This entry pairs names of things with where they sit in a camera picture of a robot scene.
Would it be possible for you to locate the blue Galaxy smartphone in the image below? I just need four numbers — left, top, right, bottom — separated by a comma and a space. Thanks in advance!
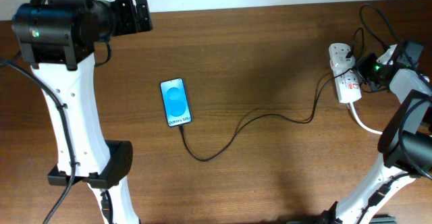
160, 78, 192, 128

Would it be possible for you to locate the black USB charging cable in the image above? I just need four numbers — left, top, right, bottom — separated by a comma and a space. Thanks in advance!
178, 27, 365, 163

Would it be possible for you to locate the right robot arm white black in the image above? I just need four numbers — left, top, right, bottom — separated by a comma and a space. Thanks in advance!
317, 45, 431, 223

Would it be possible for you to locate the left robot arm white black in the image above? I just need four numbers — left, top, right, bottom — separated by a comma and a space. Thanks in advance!
12, 0, 153, 223

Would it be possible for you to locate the white USB charger plug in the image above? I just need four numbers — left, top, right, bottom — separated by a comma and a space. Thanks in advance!
330, 54, 355, 72

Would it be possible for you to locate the white power strip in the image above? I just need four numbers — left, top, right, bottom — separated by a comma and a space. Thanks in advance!
329, 43, 361, 104

